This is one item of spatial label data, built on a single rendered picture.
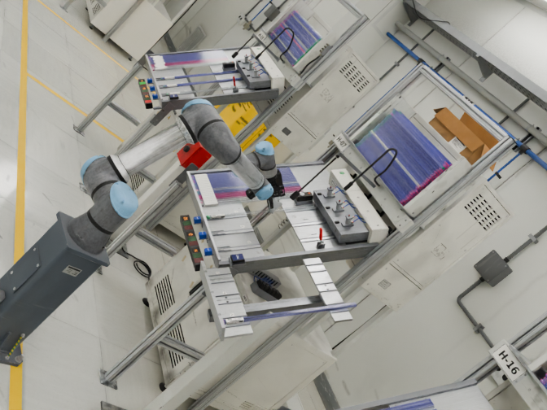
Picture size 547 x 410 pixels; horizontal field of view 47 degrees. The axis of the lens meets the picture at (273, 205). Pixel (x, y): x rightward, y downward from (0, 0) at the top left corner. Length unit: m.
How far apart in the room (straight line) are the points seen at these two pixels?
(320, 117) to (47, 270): 2.30
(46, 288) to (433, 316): 2.66
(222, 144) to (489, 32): 3.60
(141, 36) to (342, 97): 3.46
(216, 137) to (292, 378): 1.45
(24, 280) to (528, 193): 3.16
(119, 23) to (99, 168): 4.76
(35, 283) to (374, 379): 2.61
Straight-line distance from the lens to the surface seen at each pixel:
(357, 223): 2.76
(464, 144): 3.19
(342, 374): 4.45
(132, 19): 6.96
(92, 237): 2.20
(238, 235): 2.68
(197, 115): 2.25
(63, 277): 2.29
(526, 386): 2.20
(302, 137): 4.06
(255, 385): 3.14
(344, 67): 3.96
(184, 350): 2.76
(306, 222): 2.80
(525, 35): 5.26
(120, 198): 2.14
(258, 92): 3.81
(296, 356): 3.07
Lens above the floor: 1.58
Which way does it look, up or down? 13 degrees down
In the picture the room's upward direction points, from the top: 47 degrees clockwise
